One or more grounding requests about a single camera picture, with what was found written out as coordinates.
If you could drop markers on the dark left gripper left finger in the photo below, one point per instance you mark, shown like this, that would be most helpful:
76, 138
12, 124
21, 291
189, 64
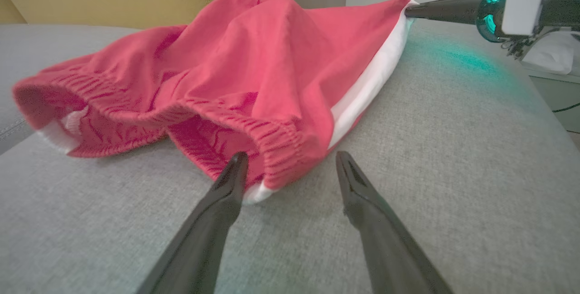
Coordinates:
204, 239

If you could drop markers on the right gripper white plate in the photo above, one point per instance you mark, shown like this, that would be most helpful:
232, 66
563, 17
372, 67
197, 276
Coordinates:
525, 4

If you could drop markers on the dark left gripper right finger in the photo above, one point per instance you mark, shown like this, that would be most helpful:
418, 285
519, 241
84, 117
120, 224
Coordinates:
385, 248

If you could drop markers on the red shorts white side stripe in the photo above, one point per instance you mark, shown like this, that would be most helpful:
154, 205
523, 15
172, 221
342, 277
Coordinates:
253, 58

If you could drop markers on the white crumpled bag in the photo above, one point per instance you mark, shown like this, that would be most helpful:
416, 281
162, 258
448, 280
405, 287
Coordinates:
550, 54

